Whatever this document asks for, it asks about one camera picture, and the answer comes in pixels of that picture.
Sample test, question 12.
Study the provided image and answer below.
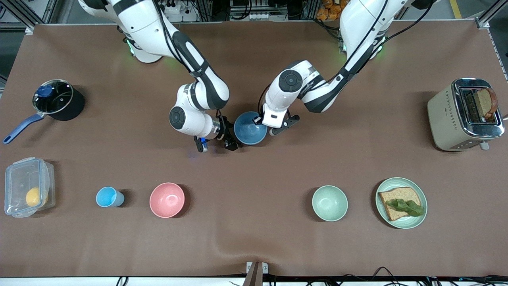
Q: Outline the blue bowl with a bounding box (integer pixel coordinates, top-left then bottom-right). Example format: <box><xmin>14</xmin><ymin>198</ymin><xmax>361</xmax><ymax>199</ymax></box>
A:
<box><xmin>233</xmin><ymin>111</ymin><xmax>269</xmax><ymax>146</ymax></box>

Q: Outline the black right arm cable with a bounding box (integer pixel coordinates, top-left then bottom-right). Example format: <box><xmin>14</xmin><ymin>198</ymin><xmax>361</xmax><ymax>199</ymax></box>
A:
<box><xmin>152</xmin><ymin>0</ymin><xmax>193</xmax><ymax>77</ymax></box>

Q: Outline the blue cup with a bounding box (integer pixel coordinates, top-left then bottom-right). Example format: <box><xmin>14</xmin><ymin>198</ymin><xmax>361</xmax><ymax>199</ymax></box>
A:
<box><xmin>96</xmin><ymin>186</ymin><xmax>125</xmax><ymax>208</ymax></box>

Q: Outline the brown table cloth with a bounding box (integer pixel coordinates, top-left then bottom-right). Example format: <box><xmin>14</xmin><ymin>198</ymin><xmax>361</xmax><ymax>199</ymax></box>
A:
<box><xmin>0</xmin><ymin>21</ymin><xmax>508</xmax><ymax>277</ymax></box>

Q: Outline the yellow lemon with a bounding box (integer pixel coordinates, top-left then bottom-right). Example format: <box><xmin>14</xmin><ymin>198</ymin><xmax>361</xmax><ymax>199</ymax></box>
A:
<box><xmin>26</xmin><ymin>187</ymin><xmax>49</xmax><ymax>207</ymax></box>

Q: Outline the brown bread slice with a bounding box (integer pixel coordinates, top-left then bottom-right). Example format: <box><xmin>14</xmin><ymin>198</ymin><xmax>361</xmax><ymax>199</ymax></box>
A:
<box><xmin>378</xmin><ymin>187</ymin><xmax>424</xmax><ymax>222</ymax></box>

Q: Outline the toast slice in toaster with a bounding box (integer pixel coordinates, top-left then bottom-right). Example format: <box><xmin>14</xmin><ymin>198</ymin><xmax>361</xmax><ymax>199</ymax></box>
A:
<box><xmin>475</xmin><ymin>87</ymin><xmax>499</xmax><ymax>120</ymax></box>

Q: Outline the metal table clamp bracket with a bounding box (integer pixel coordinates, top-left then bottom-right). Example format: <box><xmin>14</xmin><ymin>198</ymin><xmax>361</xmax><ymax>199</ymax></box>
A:
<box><xmin>243</xmin><ymin>261</ymin><xmax>269</xmax><ymax>286</ymax></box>

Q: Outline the white electrical box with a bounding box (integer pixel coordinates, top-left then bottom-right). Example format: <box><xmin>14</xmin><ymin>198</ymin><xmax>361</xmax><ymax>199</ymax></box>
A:
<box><xmin>229</xmin><ymin>0</ymin><xmax>275</xmax><ymax>21</ymax></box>

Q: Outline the glass lid blue knob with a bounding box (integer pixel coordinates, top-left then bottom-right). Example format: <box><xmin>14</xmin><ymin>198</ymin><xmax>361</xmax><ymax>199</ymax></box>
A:
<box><xmin>33</xmin><ymin>79</ymin><xmax>75</xmax><ymax>115</ymax></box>

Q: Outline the light green plate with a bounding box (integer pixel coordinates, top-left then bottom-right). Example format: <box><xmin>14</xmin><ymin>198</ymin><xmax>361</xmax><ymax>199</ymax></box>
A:
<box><xmin>375</xmin><ymin>177</ymin><xmax>428</xmax><ymax>230</ymax></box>

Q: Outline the beige chrome toaster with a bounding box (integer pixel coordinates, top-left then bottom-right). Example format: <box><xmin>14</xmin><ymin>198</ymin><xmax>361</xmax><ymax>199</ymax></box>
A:
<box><xmin>427</xmin><ymin>78</ymin><xmax>505</xmax><ymax>152</ymax></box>

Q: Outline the clear plastic lidded container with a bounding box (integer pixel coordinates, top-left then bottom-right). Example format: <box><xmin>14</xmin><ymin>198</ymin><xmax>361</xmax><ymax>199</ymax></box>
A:
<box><xmin>4</xmin><ymin>157</ymin><xmax>56</xmax><ymax>218</ymax></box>

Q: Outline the aluminium frame profile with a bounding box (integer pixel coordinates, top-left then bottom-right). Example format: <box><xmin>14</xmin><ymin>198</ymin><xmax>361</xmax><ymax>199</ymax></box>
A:
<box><xmin>475</xmin><ymin>0</ymin><xmax>508</xmax><ymax>80</ymax></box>

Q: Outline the light green bowl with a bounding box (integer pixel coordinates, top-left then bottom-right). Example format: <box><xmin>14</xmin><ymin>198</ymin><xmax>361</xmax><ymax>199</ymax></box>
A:
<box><xmin>312</xmin><ymin>185</ymin><xmax>348</xmax><ymax>222</ymax></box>

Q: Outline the bag of orange buns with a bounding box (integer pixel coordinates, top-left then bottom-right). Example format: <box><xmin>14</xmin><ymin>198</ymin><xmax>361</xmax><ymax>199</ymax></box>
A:
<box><xmin>316</xmin><ymin>0</ymin><xmax>344</xmax><ymax>21</ymax></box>

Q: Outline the black pot blue handle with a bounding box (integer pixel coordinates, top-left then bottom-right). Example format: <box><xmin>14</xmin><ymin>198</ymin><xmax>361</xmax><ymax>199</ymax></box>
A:
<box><xmin>3</xmin><ymin>79</ymin><xmax>85</xmax><ymax>145</ymax></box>

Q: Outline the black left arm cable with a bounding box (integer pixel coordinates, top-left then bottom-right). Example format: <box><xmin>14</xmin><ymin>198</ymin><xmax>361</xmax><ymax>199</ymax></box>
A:
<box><xmin>257</xmin><ymin>0</ymin><xmax>433</xmax><ymax>116</ymax></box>

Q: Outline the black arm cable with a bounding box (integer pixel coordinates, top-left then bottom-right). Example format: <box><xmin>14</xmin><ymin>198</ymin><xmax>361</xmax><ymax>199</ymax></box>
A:
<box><xmin>152</xmin><ymin>0</ymin><xmax>193</xmax><ymax>77</ymax></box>
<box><xmin>257</xmin><ymin>0</ymin><xmax>433</xmax><ymax>116</ymax></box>

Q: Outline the green lettuce leaf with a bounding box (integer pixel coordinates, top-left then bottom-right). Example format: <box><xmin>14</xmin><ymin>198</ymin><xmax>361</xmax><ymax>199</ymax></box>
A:
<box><xmin>386</xmin><ymin>198</ymin><xmax>424</xmax><ymax>217</ymax></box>

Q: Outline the pink bowl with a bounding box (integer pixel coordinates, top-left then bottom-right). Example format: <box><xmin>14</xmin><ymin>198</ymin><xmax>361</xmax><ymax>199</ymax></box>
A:
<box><xmin>149</xmin><ymin>182</ymin><xmax>185</xmax><ymax>218</ymax></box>

